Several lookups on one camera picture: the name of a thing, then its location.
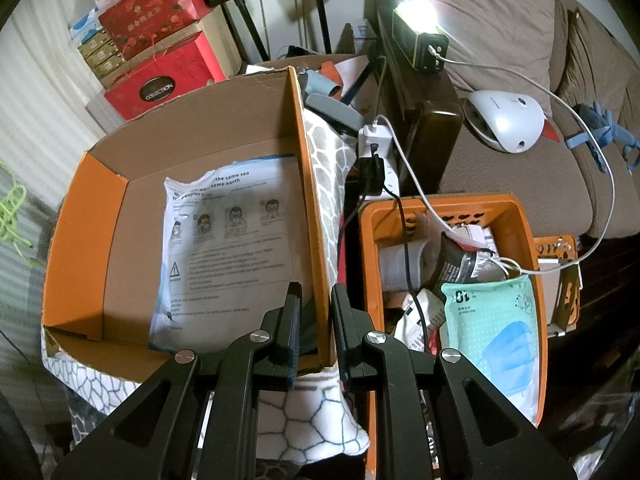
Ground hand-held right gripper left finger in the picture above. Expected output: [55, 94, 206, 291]
[50, 282, 303, 480]

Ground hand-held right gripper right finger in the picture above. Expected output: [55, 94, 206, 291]
[331, 284, 576, 480]

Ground orange-brown cardboard box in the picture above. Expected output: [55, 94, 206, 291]
[41, 57, 337, 386]

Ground green corded power strip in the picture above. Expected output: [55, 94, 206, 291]
[0, 160, 28, 261]

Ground white paper cup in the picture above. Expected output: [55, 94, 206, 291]
[378, 240, 441, 291]

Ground white printed sachet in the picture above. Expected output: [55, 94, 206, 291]
[395, 287, 446, 353]

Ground white hexagon-patterned blanket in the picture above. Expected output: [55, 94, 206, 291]
[42, 105, 371, 480]

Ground white printed mask packet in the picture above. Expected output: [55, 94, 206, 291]
[148, 157, 321, 356]

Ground dark brown snack packet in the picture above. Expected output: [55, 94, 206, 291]
[434, 232, 501, 291]

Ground green packet of blue masks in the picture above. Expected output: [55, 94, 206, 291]
[440, 274, 543, 428]

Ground white power strip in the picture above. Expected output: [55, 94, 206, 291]
[357, 127, 401, 198]

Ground black charger plug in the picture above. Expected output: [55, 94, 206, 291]
[357, 155, 385, 193]

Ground white charger plug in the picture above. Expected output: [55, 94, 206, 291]
[361, 124, 393, 153]

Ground orange plastic basket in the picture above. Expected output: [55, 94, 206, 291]
[357, 194, 551, 480]

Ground grey plastic case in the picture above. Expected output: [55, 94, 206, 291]
[305, 92, 365, 133]

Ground brown sofa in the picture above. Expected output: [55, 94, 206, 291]
[365, 0, 640, 241]

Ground dark wooden armrest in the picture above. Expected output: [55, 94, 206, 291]
[377, 10, 463, 196]

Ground small orange basket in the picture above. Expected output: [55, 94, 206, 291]
[532, 234, 583, 333]

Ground blue hair dryer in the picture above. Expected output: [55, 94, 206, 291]
[299, 69, 343, 101]

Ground white handheld vacuum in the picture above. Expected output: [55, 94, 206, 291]
[462, 89, 546, 153]

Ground white and blue box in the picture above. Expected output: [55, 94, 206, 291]
[345, 20, 381, 56]

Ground portable lamp power bank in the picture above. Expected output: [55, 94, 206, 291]
[391, 0, 448, 72]

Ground black tripod legs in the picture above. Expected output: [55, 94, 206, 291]
[220, 0, 271, 76]

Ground black speaker stand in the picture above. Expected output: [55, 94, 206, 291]
[310, 0, 333, 56]

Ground stack of beige boxes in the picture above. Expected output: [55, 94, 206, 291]
[77, 32, 126, 86]

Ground white curtain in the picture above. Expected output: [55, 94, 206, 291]
[0, 10, 106, 186]

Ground large beige sofa cushion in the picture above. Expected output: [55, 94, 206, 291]
[415, 0, 558, 116]

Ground red floral gift box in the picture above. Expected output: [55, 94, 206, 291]
[97, 0, 213, 61]

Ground brown sofa cushion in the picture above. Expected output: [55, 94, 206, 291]
[555, 7, 640, 126]

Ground blue-white tissue pack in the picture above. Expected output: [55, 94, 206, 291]
[67, 7, 108, 43]

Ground thick black cable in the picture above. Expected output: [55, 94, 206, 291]
[392, 192, 433, 353]

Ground short white cable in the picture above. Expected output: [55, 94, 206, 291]
[372, 115, 506, 261]

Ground long white cable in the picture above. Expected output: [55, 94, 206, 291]
[430, 47, 616, 281]

